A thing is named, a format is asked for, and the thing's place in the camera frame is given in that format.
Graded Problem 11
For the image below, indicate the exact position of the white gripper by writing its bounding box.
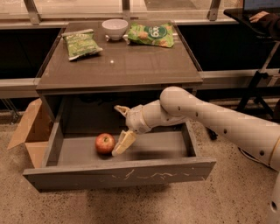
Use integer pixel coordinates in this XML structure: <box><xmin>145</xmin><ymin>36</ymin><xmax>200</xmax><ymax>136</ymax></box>
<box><xmin>112</xmin><ymin>105</ymin><xmax>151</xmax><ymax>157</ymax></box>

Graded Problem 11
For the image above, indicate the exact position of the red apple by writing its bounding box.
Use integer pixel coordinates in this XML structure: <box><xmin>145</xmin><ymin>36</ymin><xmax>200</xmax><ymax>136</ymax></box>
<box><xmin>94</xmin><ymin>133</ymin><xmax>116</xmax><ymax>154</ymax></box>

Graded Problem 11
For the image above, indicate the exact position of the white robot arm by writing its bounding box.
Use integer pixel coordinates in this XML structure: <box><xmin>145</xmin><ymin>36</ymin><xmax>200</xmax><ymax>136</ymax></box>
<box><xmin>112</xmin><ymin>87</ymin><xmax>280</xmax><ymax>224</ymax></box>

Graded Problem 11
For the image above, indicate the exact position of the grey open drawer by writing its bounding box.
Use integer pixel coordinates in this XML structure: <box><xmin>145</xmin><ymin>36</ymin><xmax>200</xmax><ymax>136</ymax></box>
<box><xmin>24</xmin><ymin>94</ymin><xmax>216</xmax><ymax>192</ymax></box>

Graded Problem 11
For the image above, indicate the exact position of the grey counter cabinet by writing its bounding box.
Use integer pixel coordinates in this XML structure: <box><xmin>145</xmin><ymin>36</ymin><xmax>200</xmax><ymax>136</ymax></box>
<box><xmin>35</xmin><ymin>19</ymin><xmax>204</xmax><ymax>123</ymax></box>

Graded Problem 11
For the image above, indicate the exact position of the person's hand on laptop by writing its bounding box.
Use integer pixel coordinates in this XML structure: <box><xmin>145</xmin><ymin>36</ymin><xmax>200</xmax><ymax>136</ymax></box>
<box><xmin>249</xmin><ymin>11</ymin><xmax>268</xmax><ymax>23</ymax></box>

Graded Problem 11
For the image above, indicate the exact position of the brown cardboard box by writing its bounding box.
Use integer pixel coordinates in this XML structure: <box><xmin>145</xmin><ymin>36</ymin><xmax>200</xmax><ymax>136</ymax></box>
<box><xmin>8</xmin><ymin>99</ymin><xmax>53</xmax><ymax>168</ymax></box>

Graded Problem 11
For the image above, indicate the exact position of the green snack bag left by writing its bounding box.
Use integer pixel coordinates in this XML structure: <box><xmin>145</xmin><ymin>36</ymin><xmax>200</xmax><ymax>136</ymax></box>
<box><xmin>62</xmin><ymin>29</ymin><xmax>102</xmax><ymax>61</ymax></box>

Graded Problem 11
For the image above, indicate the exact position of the white ceramic bowl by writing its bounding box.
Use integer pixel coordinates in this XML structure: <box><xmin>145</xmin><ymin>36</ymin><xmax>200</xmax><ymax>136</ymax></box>
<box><xmin>101</xmin><ymin>18</ymin><xmax>129</xmax><ymax>40</ymax></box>

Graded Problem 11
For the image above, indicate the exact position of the green chip bag right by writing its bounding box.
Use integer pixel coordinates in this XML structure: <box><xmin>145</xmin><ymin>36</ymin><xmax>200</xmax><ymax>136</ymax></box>
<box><xmin>128</xmin><ymin>23</ymin><xmax>174</xmax><ymax>48</ymax></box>

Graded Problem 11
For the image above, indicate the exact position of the black laptop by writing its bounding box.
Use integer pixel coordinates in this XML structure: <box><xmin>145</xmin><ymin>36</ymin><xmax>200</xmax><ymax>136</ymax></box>
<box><xmin>243</xmin><ymin>0</ymin><xmax>280</xmax><ymax>13</ymax></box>

